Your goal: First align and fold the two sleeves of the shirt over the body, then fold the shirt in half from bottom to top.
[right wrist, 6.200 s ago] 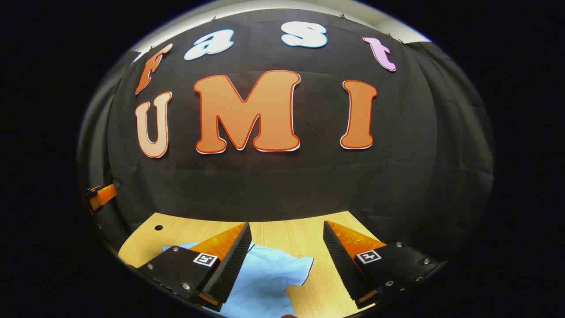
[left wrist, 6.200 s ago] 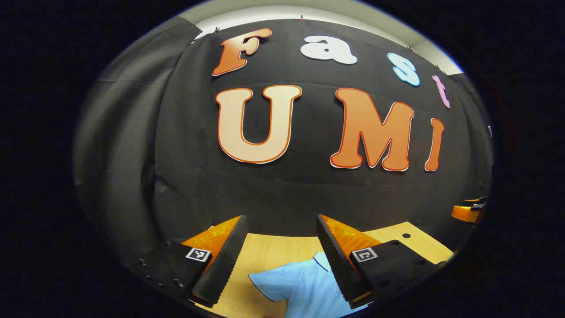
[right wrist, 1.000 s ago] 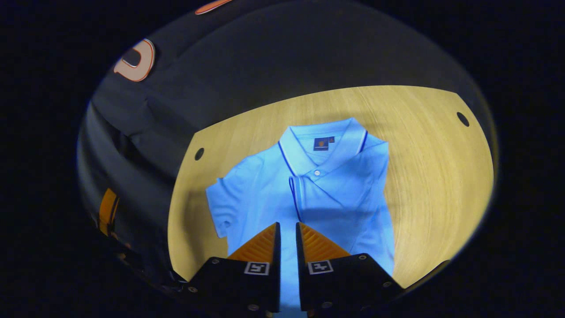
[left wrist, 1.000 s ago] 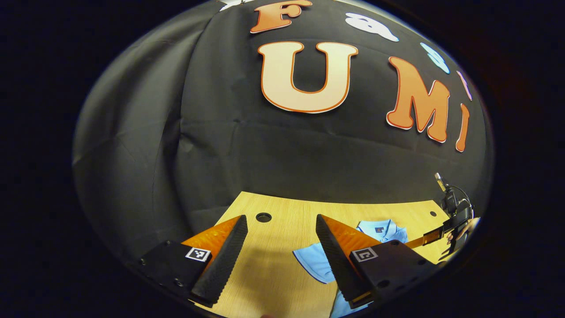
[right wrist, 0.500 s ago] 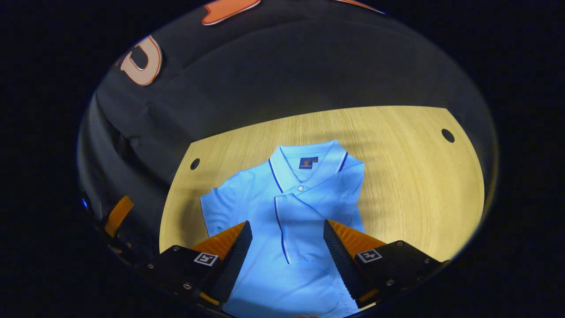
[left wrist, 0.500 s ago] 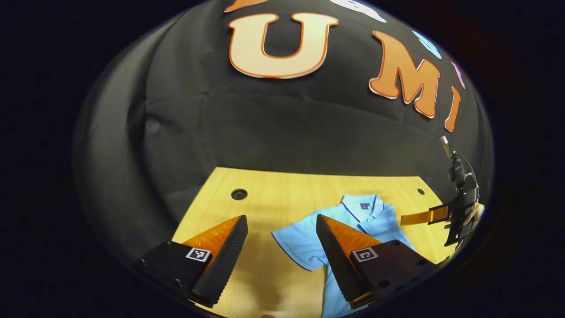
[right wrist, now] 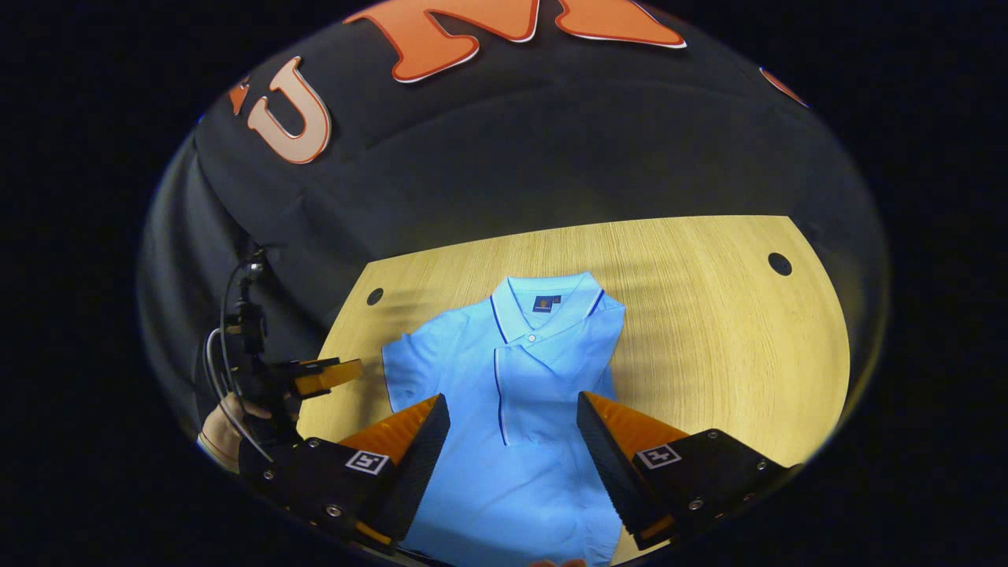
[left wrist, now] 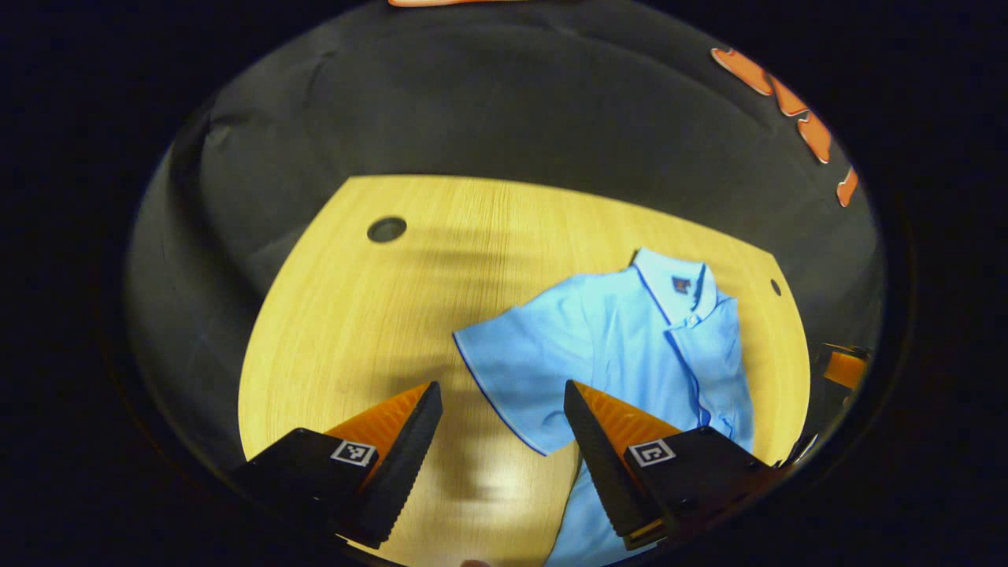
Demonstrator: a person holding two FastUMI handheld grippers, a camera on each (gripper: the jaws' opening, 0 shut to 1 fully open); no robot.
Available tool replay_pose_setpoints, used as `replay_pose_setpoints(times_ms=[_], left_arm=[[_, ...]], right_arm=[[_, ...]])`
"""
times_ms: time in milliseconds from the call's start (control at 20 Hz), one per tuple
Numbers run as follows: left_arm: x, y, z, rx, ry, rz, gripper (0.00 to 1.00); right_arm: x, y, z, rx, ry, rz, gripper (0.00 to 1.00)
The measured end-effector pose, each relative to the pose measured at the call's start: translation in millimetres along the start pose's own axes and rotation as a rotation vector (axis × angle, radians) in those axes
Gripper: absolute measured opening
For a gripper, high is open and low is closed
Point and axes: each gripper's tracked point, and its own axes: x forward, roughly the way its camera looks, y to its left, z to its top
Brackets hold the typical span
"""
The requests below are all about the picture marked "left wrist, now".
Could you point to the light blue T-shirt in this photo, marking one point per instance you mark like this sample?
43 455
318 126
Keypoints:
598 339

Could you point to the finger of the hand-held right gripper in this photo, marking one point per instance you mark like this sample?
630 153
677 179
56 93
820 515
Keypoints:
846 368

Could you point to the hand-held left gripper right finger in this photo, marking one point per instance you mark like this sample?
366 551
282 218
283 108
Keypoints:
602 472

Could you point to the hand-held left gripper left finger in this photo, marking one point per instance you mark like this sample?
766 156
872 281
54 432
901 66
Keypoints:
402 465

